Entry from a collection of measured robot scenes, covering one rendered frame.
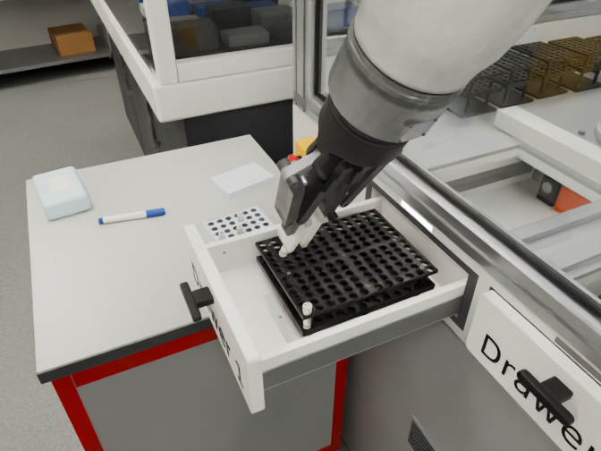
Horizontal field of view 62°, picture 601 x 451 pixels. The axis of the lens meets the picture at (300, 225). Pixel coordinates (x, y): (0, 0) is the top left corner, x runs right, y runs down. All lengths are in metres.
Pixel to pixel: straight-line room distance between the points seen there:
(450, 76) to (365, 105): 0.06
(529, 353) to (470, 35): 0.46
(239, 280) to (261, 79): 0.79
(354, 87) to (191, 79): 1.09
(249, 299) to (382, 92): 0.51
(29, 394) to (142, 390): 0.95
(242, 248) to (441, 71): 0.57
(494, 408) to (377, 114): 0.57
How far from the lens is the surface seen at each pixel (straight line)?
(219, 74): 1.44
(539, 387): 0.65
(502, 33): 0.31
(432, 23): 0.30
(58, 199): 1.18
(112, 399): 0.99
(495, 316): 0.70
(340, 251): 0.77
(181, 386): 1.01
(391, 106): 0.35
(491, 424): 0.85
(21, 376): 1.97
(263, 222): 1.01
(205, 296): 0.70
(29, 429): 1.82
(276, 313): 0.75
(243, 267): 0.85
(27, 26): 4.79
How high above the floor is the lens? 1.39
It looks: 37 degrees down
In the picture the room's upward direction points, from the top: straight up
